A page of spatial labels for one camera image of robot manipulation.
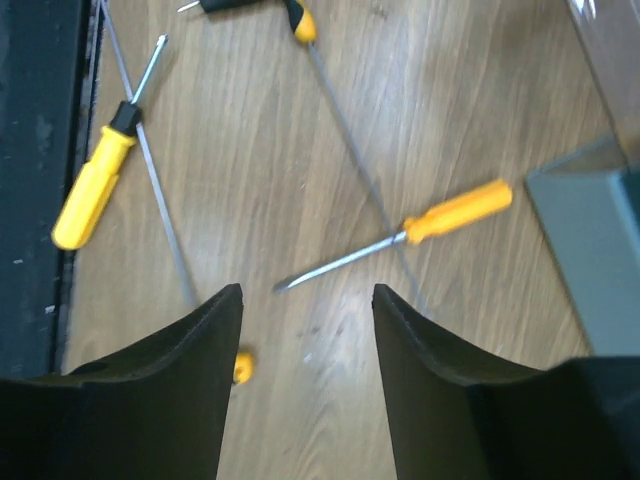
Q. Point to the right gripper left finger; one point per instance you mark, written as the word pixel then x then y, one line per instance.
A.
pixel 155 409

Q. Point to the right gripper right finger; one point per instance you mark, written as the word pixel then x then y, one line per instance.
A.
pixel 456 411

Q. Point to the slim orange screwdriver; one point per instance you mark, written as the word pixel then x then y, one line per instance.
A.
pixel 446 217

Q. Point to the yellow black screwdriver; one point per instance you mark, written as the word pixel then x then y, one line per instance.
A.
pixel 97 178

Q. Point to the teal drawer cabinet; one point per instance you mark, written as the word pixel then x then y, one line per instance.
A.
pixel 588 205

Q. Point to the clear drawer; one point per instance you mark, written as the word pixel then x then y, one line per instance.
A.
pixel 609 34

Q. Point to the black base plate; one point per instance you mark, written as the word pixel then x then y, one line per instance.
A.
pixel 49 54

